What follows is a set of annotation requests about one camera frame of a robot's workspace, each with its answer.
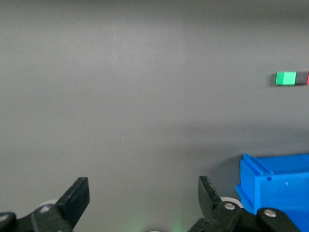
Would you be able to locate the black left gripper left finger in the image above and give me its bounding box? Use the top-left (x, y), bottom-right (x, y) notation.
top-left (0, 177), bottom-right (90, 232)

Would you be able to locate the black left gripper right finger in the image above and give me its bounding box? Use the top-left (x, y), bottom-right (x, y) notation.
top-left (188, 175), bottom-right (301, 232)

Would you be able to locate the small green cube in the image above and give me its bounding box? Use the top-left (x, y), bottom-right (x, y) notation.
top-left (276, 71), bottom-right (297, 86)

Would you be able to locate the small black cube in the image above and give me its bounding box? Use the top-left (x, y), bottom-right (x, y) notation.
top-left (295, 72), bottom-right (309, 86)

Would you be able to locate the blue plastic storage bin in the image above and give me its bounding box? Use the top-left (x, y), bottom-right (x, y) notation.
top-left (235, 153), bottom-right (309, 232)

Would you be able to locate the dark grey table mat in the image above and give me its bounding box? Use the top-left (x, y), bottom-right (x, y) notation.
top-left (0, 0), bottom-right (309, 232)

